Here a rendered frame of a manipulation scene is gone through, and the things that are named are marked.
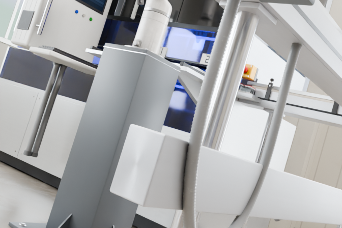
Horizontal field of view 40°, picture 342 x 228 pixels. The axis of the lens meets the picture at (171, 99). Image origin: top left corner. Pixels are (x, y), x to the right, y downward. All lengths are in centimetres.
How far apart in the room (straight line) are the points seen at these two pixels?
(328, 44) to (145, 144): 62
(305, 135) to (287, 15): 323
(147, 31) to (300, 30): 107
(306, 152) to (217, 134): 326
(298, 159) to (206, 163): 332
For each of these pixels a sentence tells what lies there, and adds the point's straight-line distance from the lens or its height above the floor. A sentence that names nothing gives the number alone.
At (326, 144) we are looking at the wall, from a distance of 433.
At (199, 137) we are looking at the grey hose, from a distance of 78.
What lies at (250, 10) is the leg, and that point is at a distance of 94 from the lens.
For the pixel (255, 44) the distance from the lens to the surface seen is 261.
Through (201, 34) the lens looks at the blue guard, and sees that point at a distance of 266.
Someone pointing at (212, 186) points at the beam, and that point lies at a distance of 91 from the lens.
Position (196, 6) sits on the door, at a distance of 277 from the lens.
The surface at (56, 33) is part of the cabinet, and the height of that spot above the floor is 94.
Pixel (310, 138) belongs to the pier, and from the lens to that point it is 416.
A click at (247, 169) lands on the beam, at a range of 101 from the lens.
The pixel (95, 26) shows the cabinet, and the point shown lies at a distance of 304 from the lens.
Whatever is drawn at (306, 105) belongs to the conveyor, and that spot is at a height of 90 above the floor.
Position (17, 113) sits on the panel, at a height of 39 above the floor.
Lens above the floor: 55
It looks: 5 degrees up
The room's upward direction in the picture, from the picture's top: 17 degrees clockwise
